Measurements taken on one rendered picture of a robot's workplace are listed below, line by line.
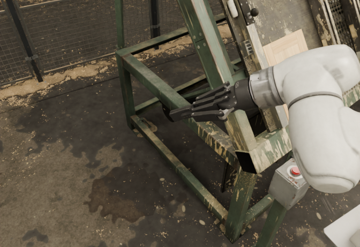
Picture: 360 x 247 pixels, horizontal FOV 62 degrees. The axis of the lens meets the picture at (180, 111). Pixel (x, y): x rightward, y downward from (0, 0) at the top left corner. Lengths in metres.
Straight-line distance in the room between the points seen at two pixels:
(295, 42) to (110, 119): 1.84
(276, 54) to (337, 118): 1.06
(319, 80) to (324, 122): 0.09
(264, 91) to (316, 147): 0.18
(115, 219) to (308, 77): 1.86
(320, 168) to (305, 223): 1.83
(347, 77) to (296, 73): 0.09
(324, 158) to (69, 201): 2.08
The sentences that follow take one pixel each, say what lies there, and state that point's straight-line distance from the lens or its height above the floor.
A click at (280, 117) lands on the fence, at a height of 0.95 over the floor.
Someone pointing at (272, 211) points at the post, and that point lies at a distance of 1.62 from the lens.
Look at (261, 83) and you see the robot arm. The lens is 0.67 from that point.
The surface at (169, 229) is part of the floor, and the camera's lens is 2.19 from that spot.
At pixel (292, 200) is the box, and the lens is 1.40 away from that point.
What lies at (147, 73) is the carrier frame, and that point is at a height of 0.79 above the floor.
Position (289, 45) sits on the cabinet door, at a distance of 1.69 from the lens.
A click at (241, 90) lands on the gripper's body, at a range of 0.69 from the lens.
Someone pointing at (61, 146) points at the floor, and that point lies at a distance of 2.80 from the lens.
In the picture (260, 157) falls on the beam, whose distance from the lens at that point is 1.46.
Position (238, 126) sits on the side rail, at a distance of 1.38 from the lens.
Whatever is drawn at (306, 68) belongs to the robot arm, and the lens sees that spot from 0.64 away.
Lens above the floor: 1.98
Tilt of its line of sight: 43 degrees down
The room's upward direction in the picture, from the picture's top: straight up
